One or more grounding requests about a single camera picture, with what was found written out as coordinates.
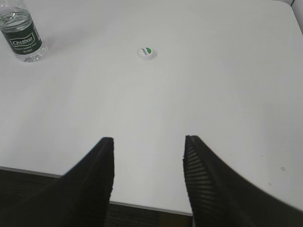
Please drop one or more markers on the white green bottle cap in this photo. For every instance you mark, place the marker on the white green bottle cap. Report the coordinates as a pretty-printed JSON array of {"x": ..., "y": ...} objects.
[{"x": 146, "y": 53}]

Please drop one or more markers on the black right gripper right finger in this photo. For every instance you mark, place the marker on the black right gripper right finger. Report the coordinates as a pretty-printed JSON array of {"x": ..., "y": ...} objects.
[{"x": 220, "y": 197}]

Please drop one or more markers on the clear Cestbon water bottle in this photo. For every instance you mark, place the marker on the clear Cestbon water bottle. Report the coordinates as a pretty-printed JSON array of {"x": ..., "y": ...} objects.
[{"x": 20, "y": 32}]

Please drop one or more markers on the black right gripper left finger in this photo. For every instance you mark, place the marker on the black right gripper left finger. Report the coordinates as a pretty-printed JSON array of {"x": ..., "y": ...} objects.
[{"x": 80, "y": 198}]

